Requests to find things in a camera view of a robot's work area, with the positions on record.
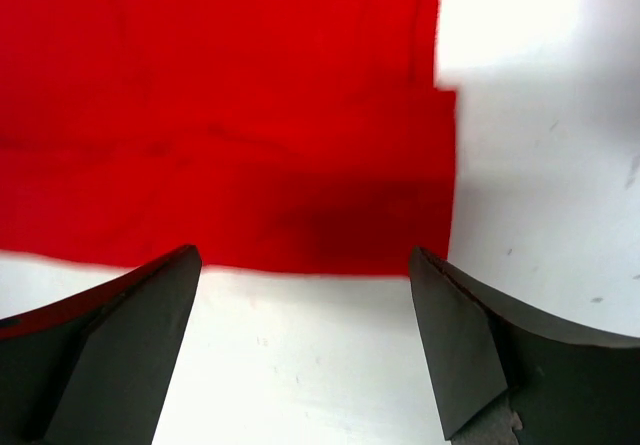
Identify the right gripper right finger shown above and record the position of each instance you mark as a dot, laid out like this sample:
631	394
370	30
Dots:
505	372

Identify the red t shirt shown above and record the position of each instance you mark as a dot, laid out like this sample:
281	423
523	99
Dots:
299	136

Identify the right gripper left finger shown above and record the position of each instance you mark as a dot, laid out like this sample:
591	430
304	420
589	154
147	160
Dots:
94	368

